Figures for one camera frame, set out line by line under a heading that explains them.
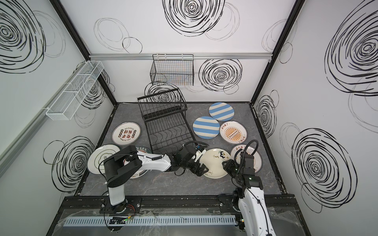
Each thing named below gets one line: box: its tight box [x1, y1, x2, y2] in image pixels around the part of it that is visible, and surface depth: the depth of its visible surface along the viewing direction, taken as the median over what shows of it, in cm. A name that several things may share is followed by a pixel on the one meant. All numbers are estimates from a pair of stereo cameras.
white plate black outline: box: [87, 144, 121, 175], surface depth 92 cm
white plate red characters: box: [111, 121, 142, 147], surface depth 104 cm
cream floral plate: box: [199, 147, 232, 179], surface depth 88 cm
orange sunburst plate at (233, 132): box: [219, 120, 249, 145], surface depth 104 cm
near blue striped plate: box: [192, 116, 221, 140], surface depth 108 cm
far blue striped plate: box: [208, 101, 235, 122], surface depth 118 cm
